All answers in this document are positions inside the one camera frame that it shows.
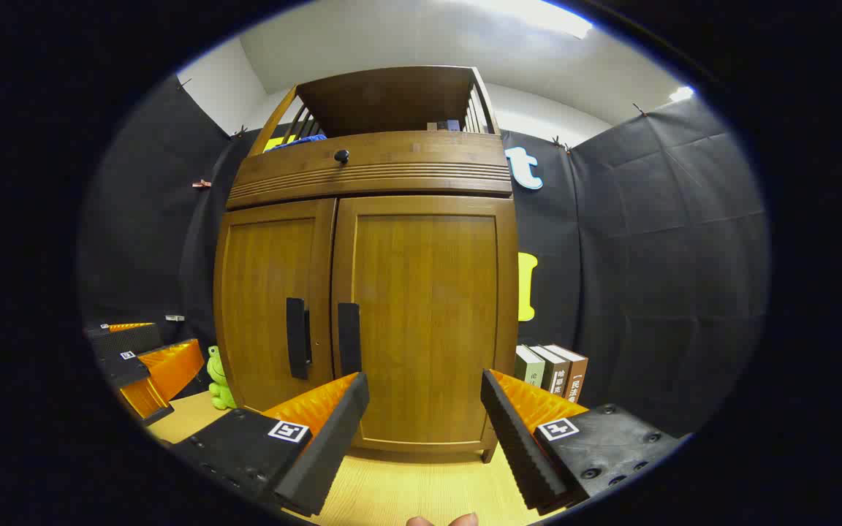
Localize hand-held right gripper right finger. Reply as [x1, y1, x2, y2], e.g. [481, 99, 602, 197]
[481, 369, 685, 516]

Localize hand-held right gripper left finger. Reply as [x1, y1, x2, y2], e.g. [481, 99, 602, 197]
[172, 371, 371, 518]

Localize wooden shoe cabinet door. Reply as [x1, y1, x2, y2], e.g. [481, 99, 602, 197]
[214, 199, 338, 413]
[331, 195, 519, 454]

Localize wooden double-door shoe cabinet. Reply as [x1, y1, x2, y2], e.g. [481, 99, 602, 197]
[213, 66, 520, 465]

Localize wooden cabinet drawer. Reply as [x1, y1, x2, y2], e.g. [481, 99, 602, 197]
[226, 131, 513, 211]

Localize green frog plush toy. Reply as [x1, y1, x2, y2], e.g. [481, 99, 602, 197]
[207, 346, 238, 411]

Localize green book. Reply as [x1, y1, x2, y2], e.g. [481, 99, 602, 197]
[515, 345, 546, 388]

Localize dark brown book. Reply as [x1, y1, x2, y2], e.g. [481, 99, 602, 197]
[531, 345, 572, 397]

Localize light brown book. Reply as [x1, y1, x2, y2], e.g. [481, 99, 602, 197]
[545, 343, 588, 404]

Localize blue cloth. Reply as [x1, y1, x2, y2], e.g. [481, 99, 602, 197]
[269, 134, 327, 150]

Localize large ceiling light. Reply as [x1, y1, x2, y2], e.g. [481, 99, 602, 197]
[465, 0, 593, 39]

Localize black door handle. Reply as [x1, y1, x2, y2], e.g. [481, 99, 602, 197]
[338, 302, 362, 377]
[286, 297, 312, 381]

